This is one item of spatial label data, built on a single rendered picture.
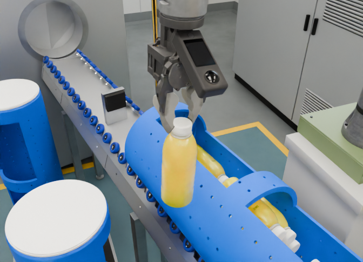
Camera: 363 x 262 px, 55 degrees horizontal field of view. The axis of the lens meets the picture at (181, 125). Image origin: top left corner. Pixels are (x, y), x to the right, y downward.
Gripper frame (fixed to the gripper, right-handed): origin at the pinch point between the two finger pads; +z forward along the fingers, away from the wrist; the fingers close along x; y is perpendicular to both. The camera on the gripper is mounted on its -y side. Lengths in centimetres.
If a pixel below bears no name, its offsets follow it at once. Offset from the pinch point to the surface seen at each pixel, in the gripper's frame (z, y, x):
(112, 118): 49, 79, -16
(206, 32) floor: 136, 359, -269
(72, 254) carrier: 44, 16, 20
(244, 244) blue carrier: 24.4, -13.7, -8.9
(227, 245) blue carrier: 27.1, -10.6, -7.1
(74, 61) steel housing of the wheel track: 53, 153, -21
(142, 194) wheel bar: 52, 33, -8
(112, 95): 37, 78, -16
